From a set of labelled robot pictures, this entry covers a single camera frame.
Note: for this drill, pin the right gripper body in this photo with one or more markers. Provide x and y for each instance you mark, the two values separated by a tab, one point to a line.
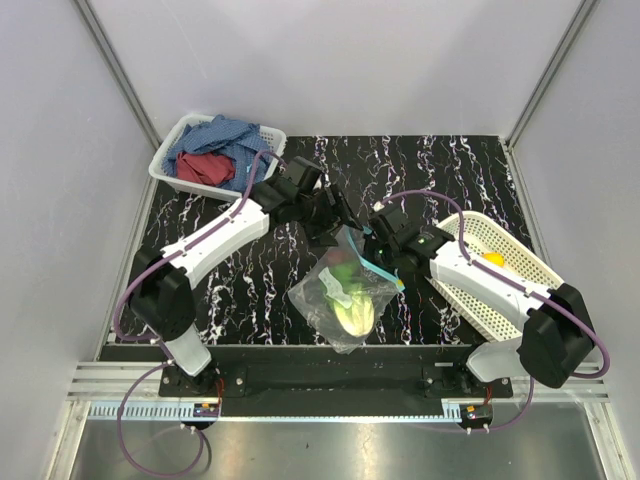
381	254

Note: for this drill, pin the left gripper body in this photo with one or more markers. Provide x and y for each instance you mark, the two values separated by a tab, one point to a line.
320	217

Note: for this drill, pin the clear zip top bag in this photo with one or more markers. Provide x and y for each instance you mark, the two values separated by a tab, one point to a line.
308	295

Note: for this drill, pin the green fake lettuce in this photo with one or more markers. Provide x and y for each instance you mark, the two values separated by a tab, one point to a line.
346	290

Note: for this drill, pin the dark red fake fruit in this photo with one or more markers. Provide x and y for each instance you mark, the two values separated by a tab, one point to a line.
337	257

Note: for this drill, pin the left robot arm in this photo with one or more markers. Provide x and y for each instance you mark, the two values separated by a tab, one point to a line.
161	294

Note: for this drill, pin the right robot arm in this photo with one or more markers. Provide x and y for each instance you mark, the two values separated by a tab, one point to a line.
554	323

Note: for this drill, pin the grey plastic basket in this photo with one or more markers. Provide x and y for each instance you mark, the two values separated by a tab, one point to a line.
275	138

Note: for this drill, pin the blue patterned cloth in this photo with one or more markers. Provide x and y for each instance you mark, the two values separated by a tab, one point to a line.
236	139

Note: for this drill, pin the black marble pattern mat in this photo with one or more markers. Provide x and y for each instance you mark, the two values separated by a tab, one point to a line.
245	300

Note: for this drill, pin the dark red cloth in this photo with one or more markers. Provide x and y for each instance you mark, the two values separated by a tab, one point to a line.
207	169

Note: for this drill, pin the white perforated basket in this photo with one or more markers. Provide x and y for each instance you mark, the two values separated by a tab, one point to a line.
495	309

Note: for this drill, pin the aluminium rail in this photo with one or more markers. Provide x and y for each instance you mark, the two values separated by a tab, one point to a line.
137	392

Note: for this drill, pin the right aluminium frame post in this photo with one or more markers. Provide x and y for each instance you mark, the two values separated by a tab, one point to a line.
577	23

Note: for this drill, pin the aluminium frame post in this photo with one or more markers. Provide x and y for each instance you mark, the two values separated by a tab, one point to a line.
107	51
577	23

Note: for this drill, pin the left aluminium frame post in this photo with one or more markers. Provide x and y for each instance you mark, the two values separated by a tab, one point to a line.
107	51

